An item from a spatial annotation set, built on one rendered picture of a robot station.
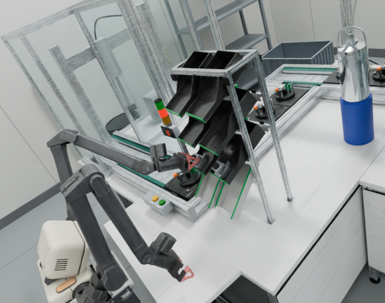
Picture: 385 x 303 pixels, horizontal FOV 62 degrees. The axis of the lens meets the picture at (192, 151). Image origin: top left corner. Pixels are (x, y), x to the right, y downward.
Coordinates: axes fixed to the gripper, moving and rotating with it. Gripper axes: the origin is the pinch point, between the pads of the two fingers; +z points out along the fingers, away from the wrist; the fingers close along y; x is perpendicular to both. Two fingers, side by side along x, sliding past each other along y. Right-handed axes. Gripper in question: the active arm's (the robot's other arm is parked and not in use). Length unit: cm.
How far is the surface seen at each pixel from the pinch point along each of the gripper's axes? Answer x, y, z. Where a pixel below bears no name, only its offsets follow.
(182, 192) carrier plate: 28.0, 21.3, 5.6
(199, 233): 41.7, -0.7, 3.0
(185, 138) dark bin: -10.0, 2.3, -3.8
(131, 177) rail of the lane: 33, 69, -6
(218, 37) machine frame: -57, 99, 87
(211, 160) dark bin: -0.5, -7.4, 4.4
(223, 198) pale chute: 19.4, -9.5, 10.4
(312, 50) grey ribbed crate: -46, 111, 220
